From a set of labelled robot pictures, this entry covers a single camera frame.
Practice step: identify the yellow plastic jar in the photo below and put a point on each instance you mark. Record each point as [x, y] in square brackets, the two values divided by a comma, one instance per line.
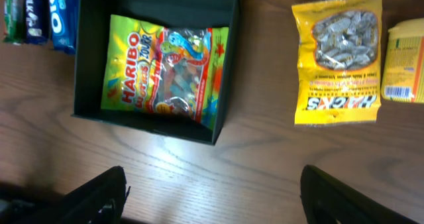
[403, 69]

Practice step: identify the yellow Hacks candy bag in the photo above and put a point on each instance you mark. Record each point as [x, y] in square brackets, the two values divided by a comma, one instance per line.
[339, 61]

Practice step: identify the Haribo worms candy bag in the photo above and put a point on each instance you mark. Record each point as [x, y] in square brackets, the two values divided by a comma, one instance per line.
[167, 71]

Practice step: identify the blue Dairy Milk bar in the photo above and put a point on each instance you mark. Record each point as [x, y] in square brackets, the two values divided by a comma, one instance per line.
[36, 21]

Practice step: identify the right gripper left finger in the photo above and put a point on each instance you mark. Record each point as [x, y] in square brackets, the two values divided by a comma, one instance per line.
[100, 200]

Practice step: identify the red green KitKat bar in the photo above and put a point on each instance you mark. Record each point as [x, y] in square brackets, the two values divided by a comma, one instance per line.
[13, 21]

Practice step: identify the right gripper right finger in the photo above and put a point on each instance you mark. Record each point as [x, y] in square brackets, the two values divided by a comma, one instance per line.
[326, 199]

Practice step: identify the blue Oreo cookie pack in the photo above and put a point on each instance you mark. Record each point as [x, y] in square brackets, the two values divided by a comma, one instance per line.
[64, 24]

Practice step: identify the black open box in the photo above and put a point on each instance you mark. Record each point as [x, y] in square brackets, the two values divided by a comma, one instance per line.
[91, 58]

